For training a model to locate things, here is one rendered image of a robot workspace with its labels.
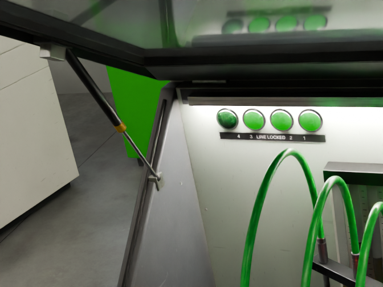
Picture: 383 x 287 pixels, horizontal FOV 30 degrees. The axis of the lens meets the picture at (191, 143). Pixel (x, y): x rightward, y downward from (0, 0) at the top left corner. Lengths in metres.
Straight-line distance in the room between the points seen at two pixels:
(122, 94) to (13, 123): 0.69
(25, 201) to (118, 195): 0.55
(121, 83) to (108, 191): 0.66
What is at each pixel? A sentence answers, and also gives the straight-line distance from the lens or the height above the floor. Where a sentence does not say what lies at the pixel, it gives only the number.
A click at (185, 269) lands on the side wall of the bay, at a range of 1.61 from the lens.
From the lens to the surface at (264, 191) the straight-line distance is 1.15.
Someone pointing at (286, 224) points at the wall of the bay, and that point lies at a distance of 1.58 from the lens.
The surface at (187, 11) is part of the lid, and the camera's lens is 0.96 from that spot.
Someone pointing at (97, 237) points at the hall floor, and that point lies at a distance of 3.96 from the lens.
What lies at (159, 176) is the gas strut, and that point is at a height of 1.31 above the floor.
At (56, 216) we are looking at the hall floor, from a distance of 4.30.
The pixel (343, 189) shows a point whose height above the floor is 1.32.
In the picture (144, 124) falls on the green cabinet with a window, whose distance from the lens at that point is 4.40.
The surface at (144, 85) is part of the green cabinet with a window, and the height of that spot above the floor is 0.58.
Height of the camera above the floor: 1.96
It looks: 24 degrees down
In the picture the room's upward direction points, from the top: 11 degrees counter-clockwise
